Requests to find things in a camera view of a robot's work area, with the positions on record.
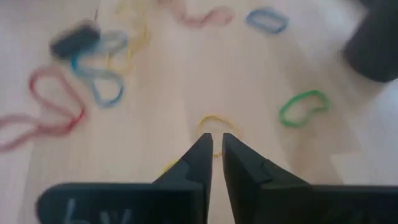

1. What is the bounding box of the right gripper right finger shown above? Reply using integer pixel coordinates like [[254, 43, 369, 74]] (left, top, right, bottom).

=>
[[222, 133, 312, 224]]

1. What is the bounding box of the yellow rubber band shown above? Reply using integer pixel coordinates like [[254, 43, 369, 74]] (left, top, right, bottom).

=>
[[104, 0, 150, 77], [161, 114, 241, 174]]

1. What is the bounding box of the red rubber band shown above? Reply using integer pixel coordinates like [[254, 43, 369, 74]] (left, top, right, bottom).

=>
[[0, 65, 86, 153], [157, 0, 234, 29]]

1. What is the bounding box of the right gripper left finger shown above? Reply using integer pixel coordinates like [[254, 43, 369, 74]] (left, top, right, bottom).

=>
[[152, 133, 214, 215]]

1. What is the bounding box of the green potted plant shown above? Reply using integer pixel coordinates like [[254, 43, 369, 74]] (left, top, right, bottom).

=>
[[341, 0, 398, 83]]

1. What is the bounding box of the green rubber band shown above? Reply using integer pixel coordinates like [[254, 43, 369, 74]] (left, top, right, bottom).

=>
[[278, 89, 331, 128]]

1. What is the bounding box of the blue rubber band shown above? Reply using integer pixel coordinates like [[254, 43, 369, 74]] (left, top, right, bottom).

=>
[[70, 30, 129, 109], [244, 6, 290, 35]]

